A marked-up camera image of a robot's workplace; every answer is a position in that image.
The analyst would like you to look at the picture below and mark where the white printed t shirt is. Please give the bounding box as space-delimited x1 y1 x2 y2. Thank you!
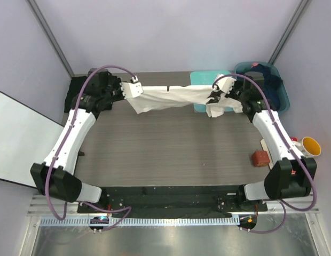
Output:
126 75 242 118

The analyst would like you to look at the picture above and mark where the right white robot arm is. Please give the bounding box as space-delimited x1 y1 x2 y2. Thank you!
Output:
212 74 317 211

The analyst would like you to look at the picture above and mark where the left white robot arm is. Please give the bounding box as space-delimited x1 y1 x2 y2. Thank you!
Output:
30 69 123 213

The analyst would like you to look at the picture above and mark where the teal plastic basket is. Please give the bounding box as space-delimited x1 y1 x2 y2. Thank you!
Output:
234 61 290 114

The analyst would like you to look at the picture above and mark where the teal folding board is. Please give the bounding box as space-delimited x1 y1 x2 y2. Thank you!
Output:
190 70 230 113

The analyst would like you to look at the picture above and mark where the folded black t shirt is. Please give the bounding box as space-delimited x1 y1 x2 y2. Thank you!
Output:
64 74 109 113

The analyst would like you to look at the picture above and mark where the dark blue clothes pile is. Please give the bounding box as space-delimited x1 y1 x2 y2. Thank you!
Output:
242 62 282 110

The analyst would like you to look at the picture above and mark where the white yellow floral mug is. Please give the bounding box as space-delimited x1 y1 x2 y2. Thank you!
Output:
293 137 321 157

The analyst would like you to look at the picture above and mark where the white board panel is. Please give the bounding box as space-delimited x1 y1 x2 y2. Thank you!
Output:
0 92 63 188

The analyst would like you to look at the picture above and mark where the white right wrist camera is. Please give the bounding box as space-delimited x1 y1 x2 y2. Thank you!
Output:
212 77 237 94

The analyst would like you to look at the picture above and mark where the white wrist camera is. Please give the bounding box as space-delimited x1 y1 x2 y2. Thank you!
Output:
212 77 237 94
120 76 144 99

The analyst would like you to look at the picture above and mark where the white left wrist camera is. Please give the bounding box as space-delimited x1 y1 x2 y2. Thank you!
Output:
120 76 144 99

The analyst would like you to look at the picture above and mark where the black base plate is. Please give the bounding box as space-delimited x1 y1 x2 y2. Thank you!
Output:
93 186 268 218

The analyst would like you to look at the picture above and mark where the aluminium rail frame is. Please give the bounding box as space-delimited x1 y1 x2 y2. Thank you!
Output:
20 195 329 255

